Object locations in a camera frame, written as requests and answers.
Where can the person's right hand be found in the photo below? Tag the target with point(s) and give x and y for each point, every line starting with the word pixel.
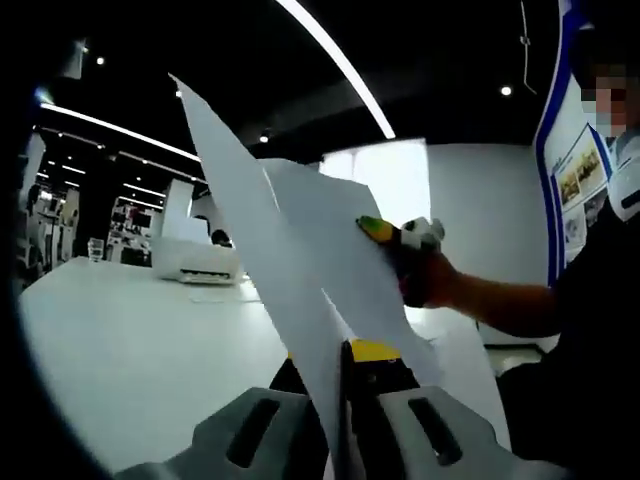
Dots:
pixel 427 277

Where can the ceiling pipe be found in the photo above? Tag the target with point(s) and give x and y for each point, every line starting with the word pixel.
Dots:
pixel 525 50

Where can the white worn device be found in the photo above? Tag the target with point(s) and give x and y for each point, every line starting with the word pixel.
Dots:
pixel 625 180

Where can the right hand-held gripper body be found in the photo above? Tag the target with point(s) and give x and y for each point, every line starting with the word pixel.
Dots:
pixel 422 234

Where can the curved ceiling light strip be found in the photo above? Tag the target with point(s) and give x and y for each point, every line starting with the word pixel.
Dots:
pixel 120 131

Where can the straight ceiling light strip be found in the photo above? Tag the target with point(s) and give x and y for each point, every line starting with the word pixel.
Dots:
pixel 345 65

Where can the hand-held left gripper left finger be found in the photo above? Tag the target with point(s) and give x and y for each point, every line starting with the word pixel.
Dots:
pixel 210 440

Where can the white printer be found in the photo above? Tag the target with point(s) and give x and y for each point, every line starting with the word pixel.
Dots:
pixel 195 257

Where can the blue framed wall poster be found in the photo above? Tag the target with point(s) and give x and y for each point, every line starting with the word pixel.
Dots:
pixel 555 150

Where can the clear drinking glass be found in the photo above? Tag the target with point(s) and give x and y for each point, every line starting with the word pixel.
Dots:
pixel 96 250

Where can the person in black shirt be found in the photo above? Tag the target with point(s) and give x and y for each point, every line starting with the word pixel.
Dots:
pixel 590 350

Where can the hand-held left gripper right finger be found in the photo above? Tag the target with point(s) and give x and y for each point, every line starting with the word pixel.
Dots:
pixel 400 435

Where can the stack of white printing papers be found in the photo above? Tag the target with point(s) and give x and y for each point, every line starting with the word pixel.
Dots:
pixel 300 225

